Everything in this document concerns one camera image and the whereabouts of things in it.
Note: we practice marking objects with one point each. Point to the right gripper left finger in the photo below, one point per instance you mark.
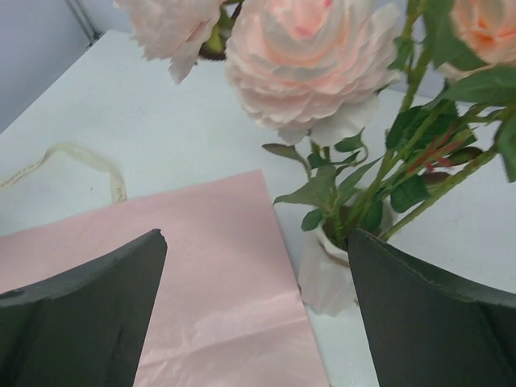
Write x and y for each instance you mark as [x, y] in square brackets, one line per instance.
[85, 326]

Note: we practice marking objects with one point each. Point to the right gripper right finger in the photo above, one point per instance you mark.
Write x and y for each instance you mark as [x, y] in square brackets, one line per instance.
[426, 326]

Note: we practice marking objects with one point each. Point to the white ribbed ceramic vase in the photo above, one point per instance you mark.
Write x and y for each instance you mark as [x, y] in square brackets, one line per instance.
[324, 277]

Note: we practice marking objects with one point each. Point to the purple pink wrapping paper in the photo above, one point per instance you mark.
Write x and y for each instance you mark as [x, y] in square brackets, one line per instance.
[228, 311]

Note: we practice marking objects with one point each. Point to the cream printed ribbon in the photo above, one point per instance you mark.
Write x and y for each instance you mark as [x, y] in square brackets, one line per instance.
[118, 190]

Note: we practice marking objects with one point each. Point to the pink flower stem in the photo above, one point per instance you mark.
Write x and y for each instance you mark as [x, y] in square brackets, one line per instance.
[181, 32]
[459, 109]
[313, 70]

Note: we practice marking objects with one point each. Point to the left aluminium frame post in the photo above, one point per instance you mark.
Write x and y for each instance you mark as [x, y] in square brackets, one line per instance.
[83, 18]

